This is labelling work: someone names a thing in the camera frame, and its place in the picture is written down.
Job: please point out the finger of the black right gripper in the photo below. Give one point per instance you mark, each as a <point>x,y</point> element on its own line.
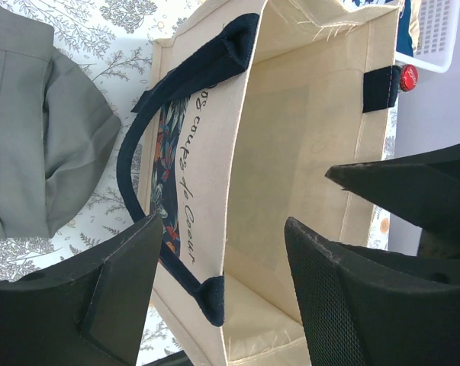
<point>423,189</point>

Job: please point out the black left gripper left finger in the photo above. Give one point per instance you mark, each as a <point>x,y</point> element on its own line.
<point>89,309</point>

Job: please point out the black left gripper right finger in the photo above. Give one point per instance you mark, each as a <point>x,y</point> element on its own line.
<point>362,306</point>

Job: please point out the dark cola bottle red cap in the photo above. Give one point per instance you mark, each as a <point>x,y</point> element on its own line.
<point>408,78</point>

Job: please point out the beige canvas tote bag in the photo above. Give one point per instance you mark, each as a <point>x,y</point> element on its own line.
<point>251,103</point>

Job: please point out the blue printed cloth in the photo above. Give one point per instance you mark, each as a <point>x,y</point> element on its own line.
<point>371,34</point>

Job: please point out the white plastic basket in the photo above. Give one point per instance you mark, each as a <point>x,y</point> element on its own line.
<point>426,32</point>

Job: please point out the grey folded cloth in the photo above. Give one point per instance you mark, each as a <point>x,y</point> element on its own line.
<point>57,131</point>

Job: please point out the floral table mat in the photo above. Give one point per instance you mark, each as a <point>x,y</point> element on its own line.
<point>112,43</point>

